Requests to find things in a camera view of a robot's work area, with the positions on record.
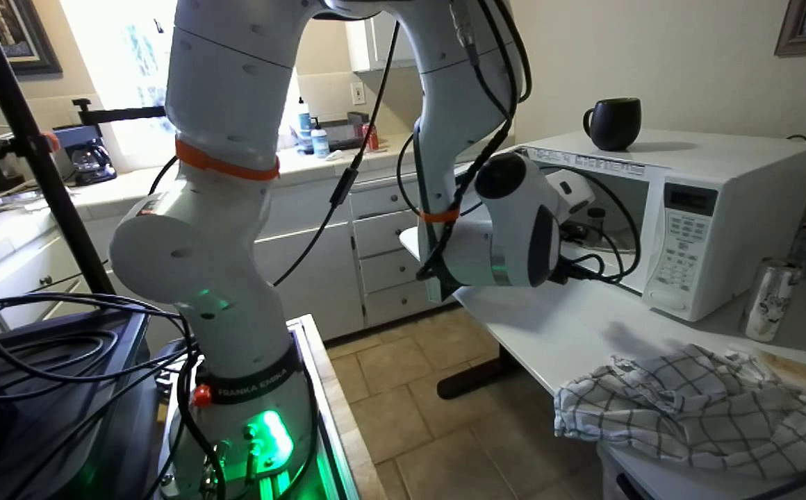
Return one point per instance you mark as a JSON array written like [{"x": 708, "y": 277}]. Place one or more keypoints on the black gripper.
[{"x": 582, "y": 233}]

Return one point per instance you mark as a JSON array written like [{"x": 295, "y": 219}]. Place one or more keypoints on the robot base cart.
[{"x": 329, "y": 406}]

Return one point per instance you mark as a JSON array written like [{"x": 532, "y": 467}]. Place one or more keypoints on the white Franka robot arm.
[{"x": 226, "y": 233}]

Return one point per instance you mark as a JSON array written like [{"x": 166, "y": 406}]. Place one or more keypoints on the white microwave oven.
[{"x": 739, "y": 223}]

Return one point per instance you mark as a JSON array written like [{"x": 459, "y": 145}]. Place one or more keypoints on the blue bottle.
[{"x": 305, "y": 126}]

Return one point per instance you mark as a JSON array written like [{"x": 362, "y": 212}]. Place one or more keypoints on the white table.
[{"x": 561, "y": 323}]

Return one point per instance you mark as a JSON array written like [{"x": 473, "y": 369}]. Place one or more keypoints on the black mug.
[{"x": 615, "y": 123}]

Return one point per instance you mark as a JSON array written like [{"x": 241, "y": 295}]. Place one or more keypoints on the black table foot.
[{"x": 478, "y": 380}]

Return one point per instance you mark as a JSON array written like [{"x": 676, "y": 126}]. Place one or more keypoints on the checkered white dish cloth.
[{"x": 698, "y": 412}]

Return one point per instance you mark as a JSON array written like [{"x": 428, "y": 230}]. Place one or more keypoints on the white kitchen cabinet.
[{"x": 322, "y": 269}]

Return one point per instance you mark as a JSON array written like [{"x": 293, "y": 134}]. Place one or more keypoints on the bright window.
[{"x": 115, "y": 58}]

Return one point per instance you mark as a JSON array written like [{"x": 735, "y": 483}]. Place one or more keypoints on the black tripod pole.
[{"x": 31, "y": 149}]

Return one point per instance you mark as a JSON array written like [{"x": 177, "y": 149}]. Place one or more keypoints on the black equipment box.
[{"x": 61, "y": 435}]

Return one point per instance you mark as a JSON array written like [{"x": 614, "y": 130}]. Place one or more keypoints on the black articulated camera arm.
[{"x": 115, "y": 112}]

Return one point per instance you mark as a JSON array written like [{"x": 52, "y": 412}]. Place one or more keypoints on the dark picture frame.
[{"x": 16, "y": 33}]

